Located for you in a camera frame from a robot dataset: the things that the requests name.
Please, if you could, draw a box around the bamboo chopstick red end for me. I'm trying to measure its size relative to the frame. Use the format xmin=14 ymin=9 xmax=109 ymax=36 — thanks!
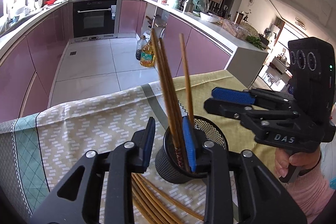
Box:
xmin=150 ymin=27 xmax=185 ymax=169

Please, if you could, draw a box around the black mesh utensil cup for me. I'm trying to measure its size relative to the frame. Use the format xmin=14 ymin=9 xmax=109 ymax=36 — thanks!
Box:
xmin=155 ymin=116 xmax=228 ymax=184

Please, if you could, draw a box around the bamboo chopstick plain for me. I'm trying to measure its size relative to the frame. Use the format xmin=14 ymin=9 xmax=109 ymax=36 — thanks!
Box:
xmin=179 ymin=33 xmax=194 ymax=127

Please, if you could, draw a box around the pink sleeve forearm right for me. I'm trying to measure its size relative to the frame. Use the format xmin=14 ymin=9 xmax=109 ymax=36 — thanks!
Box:
xmin=286 ymin=164 xmax=335 ymax=223

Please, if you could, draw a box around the right hand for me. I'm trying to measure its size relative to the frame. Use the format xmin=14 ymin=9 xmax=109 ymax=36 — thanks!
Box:
xmin=274 ymin=147 xmax=321 ymax=177

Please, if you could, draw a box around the cooking oil bottle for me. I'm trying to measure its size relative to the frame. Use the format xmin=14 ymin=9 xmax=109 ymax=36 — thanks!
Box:
xmin=140 ymin=40 xmax=155 ymax=68

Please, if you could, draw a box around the patterned tablecloth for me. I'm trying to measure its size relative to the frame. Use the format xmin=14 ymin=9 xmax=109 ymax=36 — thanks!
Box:
xmin=1 ymin=70 xmax=275 ymax=222

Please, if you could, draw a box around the built-in black oven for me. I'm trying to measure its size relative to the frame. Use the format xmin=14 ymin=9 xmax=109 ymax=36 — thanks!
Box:
xmin=72 ymin=0 xmax=122 ymax=41

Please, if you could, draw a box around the black camera box right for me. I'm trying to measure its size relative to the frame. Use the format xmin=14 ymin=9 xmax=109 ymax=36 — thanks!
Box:
xmin=288 ymin=37 xmax=335 ymax=126

